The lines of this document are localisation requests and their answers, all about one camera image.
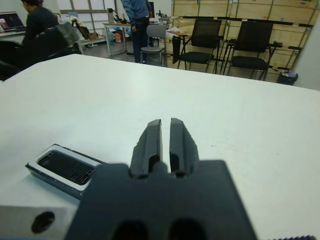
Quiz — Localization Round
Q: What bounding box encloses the white desk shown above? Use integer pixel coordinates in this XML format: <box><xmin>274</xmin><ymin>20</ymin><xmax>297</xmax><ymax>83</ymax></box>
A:
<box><xmin>102</xmin><ymin>21</ymin><xmax>161</xmax><ymax>56</ymax></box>

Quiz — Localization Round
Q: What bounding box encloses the grey chair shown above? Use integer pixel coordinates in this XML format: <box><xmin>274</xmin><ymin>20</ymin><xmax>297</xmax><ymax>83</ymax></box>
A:
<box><xmin>140</xmin><ymin>24</ymin><xmax>168</xmax><ymax>66</ymax></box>

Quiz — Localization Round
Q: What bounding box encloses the black finned camera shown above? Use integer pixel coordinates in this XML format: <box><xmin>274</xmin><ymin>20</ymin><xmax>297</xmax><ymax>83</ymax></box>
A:
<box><xmin>36</xmin><ymin>149</ymin><xmax>97</xmax><ymax>186</ymax></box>

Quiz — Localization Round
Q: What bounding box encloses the black mesh chair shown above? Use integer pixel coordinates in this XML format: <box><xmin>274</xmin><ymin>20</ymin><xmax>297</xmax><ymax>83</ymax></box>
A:
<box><xmin>172</xmin><ymin>18</ymin><xmax>225</xmax><ymax>73</ymax></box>
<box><xmin>226</xmin><ymin>21</ymin><xmax>283</xmax><ymax>81</ymax></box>

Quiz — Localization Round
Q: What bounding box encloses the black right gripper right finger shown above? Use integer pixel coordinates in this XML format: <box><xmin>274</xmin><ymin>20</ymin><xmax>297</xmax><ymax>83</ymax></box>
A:
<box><xmin>169</xmin><ymin>117</ymin><xmax>200</xmax><ymax>178</ymax></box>

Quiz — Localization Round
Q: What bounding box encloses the window with brown frame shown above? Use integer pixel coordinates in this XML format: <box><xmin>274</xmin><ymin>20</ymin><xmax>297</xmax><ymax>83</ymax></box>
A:
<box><xmin>59</xmin><ymin>0</ymin><xmax>118</xmax><ymax>12</ymax></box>

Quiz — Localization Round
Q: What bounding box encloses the black office chair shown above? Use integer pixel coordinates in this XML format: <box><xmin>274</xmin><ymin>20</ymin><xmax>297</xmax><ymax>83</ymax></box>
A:
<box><xmin>0</xmin><ymin>26</ymin><xmax>83</xmax><ymax>81</ymax></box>

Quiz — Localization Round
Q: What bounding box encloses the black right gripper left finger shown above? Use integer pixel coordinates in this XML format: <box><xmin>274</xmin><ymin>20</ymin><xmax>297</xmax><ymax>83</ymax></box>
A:
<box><xmin>129</xmin><ymin>119</ymin><xmax>163</xmax><ymax>180</ymax></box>

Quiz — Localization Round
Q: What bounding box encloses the beige brown jacket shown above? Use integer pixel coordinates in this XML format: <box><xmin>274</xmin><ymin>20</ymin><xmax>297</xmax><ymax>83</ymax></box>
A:
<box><xmin>69</xmin><ymin>14</ymin><xmax>93</xmax><ymax>41</ymax></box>

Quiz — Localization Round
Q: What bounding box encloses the black trash bin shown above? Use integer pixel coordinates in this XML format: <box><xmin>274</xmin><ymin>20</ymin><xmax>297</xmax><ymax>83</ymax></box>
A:
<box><xmin>277</xmin><ymin>71</ymin><xmax>299</xmax><ymax>86</ymax></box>

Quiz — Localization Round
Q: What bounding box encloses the open laptop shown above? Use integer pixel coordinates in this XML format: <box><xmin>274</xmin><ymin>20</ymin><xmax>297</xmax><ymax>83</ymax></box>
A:
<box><xmin>0</xmin><ymin>11</ymin><xmax>27</xmax><ymax>33</ymax></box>

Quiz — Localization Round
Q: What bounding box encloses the black box base white insert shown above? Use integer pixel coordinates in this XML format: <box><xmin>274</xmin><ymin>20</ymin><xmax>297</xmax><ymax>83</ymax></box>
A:
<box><xmin>24</xmin><ymin>143</ymin><xmax>107</xmax><ymax>201</ymax></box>

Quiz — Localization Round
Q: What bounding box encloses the person in blue jacket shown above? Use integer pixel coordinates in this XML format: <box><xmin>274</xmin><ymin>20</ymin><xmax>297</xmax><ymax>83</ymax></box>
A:
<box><xmin>120</xmin><ymin>0</ymin><xmax>154</xmax><ymax>64</ymax></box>

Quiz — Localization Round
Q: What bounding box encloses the person in dark clothes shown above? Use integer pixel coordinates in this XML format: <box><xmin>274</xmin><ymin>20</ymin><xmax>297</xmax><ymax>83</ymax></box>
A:
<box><xmin>20</xmin><ymin>0</ymin><xmax>61</xmax><ymax>50</ymax></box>

